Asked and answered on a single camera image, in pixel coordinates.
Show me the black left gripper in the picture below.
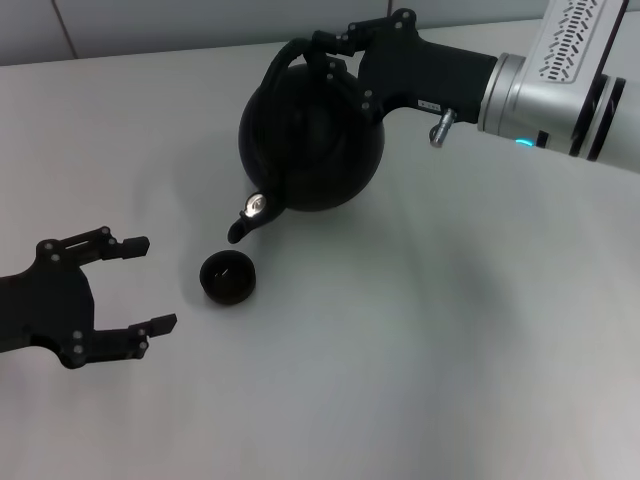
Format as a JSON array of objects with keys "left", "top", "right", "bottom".
[{"left": 0, "top": 226, "right": 179, "bottom": 370}]

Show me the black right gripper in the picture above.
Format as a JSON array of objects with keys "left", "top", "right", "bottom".
[{"left": 307, "top": 9, "right": 499, "bottom": 126}]

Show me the black round teapot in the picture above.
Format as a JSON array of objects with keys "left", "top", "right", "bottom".
[{"left": 227, "top": 38, "right": 389, "bottom": 245}]

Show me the small black teacup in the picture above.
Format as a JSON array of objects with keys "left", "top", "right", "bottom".
[{"left": 199, "top": 251, "right": 258, "bottom": 305}]

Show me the right gripper cable with plug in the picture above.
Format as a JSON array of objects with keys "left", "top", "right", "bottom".
[{"left": 428, "top": 107, "right": 456, "bottom": 149}]

